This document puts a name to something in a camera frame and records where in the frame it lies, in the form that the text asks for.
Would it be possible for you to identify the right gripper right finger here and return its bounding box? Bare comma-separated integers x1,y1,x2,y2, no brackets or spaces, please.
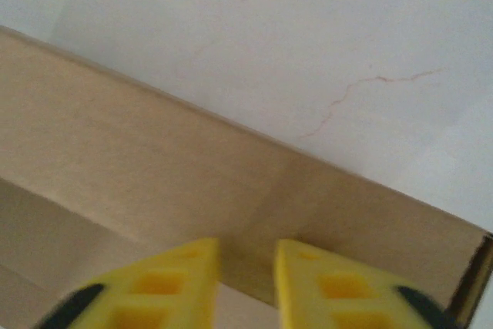
275,238,459,329

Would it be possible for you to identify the brown cardboard box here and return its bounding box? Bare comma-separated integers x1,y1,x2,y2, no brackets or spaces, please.
0,24,493,329

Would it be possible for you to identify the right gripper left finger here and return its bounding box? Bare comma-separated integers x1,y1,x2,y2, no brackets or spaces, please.
38,237,221,329

